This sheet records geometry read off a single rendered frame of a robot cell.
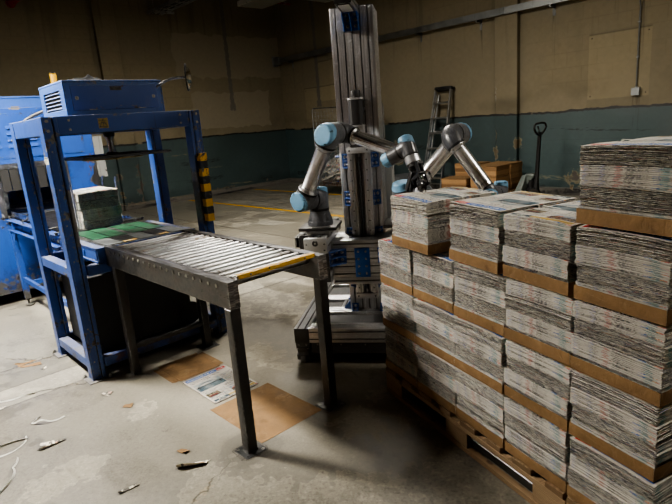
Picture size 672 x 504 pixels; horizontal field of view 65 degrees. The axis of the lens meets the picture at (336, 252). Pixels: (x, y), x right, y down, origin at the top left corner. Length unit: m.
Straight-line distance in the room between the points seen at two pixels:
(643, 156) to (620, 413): 0.73
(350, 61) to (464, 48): 6.96
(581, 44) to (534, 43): 0.74
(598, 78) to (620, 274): 7.49
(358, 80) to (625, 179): 1.96
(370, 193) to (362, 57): 0.77
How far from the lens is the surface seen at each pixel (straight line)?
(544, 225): 1.78
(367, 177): 3.14
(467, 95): 10.03
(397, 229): 2.43
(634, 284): 1.63
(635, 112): 8.85
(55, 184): 3.32
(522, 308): 1.93
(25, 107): 5.70
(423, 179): 2.57
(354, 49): 3.24
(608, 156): 1.62
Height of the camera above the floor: 1.40
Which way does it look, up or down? 14 degrees down
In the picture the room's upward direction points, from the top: 4 degrees counter-clockwise
